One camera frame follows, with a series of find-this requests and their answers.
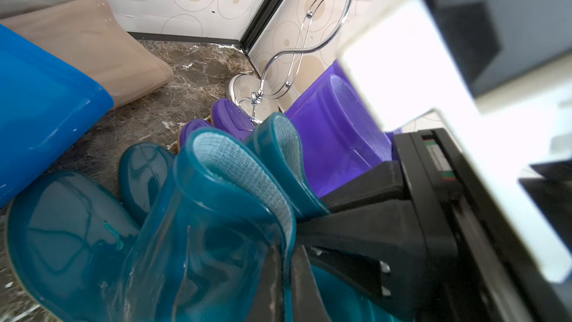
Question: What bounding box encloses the teal boot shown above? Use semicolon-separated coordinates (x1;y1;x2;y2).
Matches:
119;113;330;225
4;127;403;322

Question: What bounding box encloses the chrome wire stand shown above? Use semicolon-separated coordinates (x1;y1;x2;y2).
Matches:
227;0;354;125

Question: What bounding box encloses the purple boot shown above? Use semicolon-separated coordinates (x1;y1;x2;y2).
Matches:
211;60;354;142
178;73;403;198

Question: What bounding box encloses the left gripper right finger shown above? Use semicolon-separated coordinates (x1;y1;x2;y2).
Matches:
291;244;331;322

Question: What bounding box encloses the blue boot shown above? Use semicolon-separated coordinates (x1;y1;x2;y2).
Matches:
1;26;114;206

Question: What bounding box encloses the beige boot back right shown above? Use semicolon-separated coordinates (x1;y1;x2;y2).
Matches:
1;0;174;108

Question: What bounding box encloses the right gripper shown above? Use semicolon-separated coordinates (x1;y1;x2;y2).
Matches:
297;128;571;321

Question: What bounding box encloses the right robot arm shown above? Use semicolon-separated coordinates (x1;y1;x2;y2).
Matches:
298;0;571;321

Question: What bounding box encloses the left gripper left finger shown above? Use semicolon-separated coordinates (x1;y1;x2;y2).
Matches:
245;247;285;322

